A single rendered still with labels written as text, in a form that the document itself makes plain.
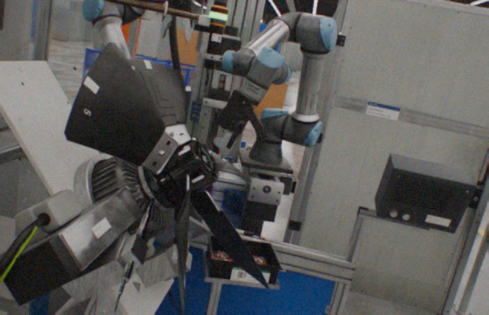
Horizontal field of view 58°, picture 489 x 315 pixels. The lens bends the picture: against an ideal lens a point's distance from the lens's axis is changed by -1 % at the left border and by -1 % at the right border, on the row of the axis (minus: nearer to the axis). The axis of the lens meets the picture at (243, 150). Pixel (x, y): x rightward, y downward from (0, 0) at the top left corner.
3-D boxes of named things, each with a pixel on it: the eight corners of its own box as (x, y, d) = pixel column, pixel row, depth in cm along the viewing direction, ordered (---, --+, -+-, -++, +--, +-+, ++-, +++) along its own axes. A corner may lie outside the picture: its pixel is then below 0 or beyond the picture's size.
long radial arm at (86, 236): (87, 206, 104) (127, 185, 101) (103, 234, 105) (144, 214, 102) (7, 261, 76) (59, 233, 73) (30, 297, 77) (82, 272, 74)
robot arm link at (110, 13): (163, 110, 180) (121, -9, 187) (137, 111, 168) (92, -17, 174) (144, 121, 186) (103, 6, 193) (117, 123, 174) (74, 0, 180)
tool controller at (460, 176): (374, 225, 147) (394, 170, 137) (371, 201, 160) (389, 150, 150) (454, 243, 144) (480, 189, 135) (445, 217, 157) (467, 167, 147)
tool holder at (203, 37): (195, 56, 106) (202, 14, 104) (185, 53, 112) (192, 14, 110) (228, 63, 110) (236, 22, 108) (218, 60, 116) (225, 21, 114)
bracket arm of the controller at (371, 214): (357, 216, 150) (360, 209, 149) (356, 214, 153) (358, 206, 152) (428, 233, 147) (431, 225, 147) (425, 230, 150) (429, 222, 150)
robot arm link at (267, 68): (289, 59, 134) (281, 55, 126) (272, 91, 136) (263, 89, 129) (269, 47, 136) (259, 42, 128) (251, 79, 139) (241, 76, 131)
